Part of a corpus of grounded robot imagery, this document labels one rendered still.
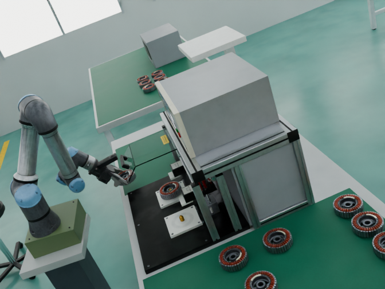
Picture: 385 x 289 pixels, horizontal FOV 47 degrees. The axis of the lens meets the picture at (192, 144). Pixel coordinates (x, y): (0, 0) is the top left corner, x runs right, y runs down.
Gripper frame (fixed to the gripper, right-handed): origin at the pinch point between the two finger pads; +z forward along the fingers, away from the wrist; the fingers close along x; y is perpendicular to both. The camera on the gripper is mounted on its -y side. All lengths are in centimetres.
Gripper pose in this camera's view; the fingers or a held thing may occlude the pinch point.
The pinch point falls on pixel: (126, 177)
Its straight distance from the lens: 244.0
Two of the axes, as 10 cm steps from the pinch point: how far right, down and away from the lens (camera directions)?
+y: -5.7, 8.0, 2.0
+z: 7.8, 4.6, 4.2
